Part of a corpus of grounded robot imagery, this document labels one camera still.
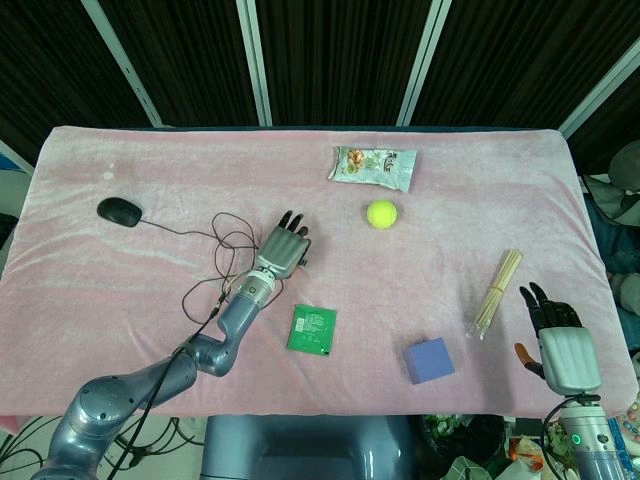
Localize white frame post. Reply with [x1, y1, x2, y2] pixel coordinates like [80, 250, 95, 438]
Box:
[398, 0, 453, 127]
[235, 0, 274, 127]
[559, 49, 640, 140]
[80, 0, 164, 127]

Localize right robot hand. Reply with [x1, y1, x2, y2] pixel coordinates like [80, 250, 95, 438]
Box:
[514, 282, 602, 394]

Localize clutter of bags and packets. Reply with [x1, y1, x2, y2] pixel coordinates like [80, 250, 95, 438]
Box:
[419, 412, 581, 480]

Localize pink velvet table cloth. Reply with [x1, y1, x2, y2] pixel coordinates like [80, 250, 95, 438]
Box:
[0, 124, 632, 417]

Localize black cables on floor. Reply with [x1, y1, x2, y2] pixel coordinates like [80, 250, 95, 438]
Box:
[0, 414, 207, 480]

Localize black computer mouse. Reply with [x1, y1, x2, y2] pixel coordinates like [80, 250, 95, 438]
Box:
[96, 197, 143, 229]

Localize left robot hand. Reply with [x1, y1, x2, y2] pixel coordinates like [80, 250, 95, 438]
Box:
[255, 210, 313, 281]

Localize green sachet packet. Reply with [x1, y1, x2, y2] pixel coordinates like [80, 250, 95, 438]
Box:
[285, 303, 338, 358]

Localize black mouse cable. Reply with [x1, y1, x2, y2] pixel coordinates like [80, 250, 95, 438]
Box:
[138, 212, 311, 325]

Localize purple foam cube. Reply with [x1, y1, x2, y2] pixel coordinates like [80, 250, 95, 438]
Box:
[402, 337, 457, 386]

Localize yellow tennis ball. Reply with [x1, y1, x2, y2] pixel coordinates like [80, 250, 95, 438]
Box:
[366, 199, 399, 231]

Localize black curtain backdrop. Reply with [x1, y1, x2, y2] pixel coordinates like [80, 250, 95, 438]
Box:
[0, 0, 640, 174]

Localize bundle of wooden sticks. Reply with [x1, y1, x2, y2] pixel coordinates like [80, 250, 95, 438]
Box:
[465, 249, 523, 344]

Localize blue-grey robot torso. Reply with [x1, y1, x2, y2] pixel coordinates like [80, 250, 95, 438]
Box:
[198, 414, 416, 480]

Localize snack packet with nuts print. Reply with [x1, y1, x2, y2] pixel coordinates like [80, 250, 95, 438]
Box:
[327, 145, 418, 192]

